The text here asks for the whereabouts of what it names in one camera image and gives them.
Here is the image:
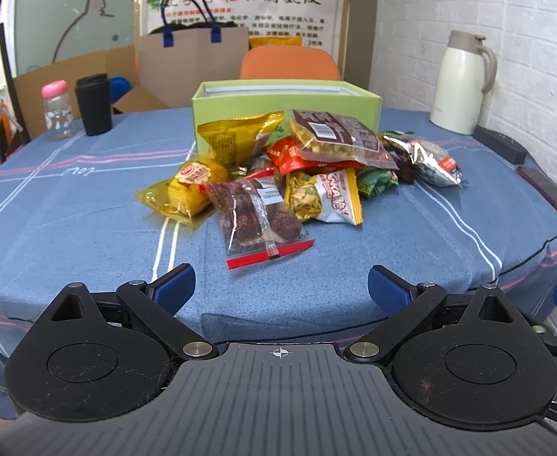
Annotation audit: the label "yellow cake snack pack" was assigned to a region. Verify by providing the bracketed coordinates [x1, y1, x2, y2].
[135, 158, 229, 228]

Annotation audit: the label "dark red dates pack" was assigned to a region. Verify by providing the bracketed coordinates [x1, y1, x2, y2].
[204, 173, 313, 270]

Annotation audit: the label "green snack pack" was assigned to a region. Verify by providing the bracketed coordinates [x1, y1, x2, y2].
[357, 168, 399, 199]

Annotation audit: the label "yellow white chips pack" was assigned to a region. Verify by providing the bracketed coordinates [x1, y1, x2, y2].
[284, 168, 364, 225]

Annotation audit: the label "silver crisps snack bag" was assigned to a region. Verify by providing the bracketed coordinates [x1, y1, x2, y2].
[382, 133, 464, 187]

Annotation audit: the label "gold foil snack bag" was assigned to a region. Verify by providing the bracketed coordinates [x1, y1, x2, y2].
[197, 111, 284, 166]

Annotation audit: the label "brown nuts snack bag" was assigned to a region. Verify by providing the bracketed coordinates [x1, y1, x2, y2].
[289, 109, 398, 170]

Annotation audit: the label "red snack bag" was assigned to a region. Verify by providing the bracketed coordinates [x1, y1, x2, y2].
[264, 136, 364, 176]

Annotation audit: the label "dark red phone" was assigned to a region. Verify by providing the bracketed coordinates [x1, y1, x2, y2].
[516, 166, 557, 211]

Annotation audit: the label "green cardboard box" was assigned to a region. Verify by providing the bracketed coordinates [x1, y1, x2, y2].
[192, 79, 382, 132]

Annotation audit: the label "pink lid clear bottle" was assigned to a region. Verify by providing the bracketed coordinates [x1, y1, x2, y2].
[41, 79, 76, 140]

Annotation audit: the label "black tumbler cup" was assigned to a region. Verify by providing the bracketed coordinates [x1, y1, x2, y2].
[74, 73, 112, 137]

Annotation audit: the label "white thermos jug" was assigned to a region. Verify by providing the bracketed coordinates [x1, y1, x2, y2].
[430, 30, 498, 135]

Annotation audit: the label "brown cardboard box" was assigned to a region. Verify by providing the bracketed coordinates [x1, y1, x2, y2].
[13, 44, 168, 140]

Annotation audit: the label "orange chair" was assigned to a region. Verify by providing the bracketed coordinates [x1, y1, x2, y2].
[239, 45, 341, 80]

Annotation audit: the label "chinese text poster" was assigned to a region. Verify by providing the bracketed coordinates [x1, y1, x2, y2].
[134, 0, 353, 75]

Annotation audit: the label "brown paper bag blue handles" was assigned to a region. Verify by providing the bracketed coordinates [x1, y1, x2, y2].
[135, 0, 249, 108]

